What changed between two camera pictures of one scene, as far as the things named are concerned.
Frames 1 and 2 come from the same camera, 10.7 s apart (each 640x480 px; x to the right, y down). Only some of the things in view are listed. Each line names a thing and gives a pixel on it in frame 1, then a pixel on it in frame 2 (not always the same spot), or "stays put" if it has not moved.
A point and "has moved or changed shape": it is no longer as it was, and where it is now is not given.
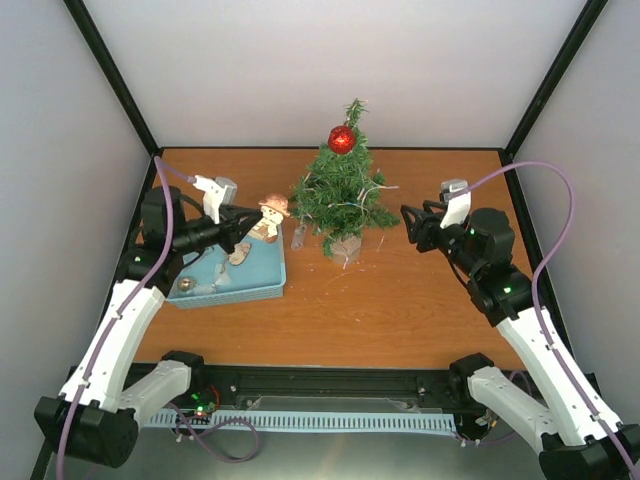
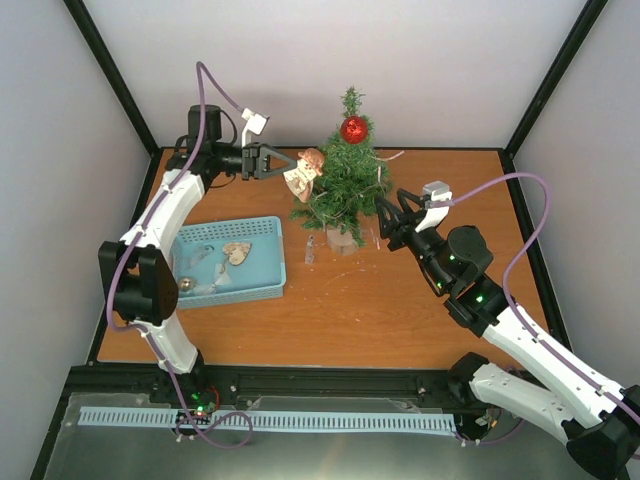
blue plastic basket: x=261 y=275 stays put
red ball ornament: x=341 y=139 → x=354 y=130
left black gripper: x=233 y=230 → x=255 y=161
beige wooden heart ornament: x=239 y=254 stays put
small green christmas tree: x=342 y=196 has moved or changed shape
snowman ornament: x=274 y=208 → x=301 y=177
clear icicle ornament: x=299 y=237 → x=310 y=247
